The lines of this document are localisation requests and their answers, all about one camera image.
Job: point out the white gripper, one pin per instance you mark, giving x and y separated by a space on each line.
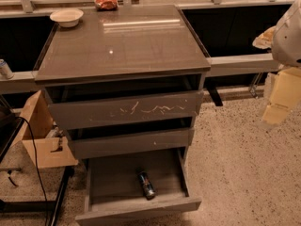
288 42

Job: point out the blue redbull can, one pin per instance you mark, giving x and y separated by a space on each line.
145 182

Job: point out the grey drawer cabinet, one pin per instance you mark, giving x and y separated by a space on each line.
133 51

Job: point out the grey top drawer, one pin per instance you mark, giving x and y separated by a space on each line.
126 110

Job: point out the grey drawer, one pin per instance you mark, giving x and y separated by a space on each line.
126 110
135 143
114 194

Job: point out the grey bottom drawer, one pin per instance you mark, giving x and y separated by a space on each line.
114 194

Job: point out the grey middle drawer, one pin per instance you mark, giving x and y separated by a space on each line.
135 143

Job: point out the white can on ledge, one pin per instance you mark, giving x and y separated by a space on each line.
5 69

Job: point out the red crumpled snack bag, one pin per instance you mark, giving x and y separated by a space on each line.
106 4

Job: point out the white bowl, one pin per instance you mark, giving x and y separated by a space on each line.
68 17

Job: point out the cardboard box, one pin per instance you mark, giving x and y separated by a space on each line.
44 151

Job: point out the black metal cart frame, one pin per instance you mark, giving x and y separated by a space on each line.
10 125

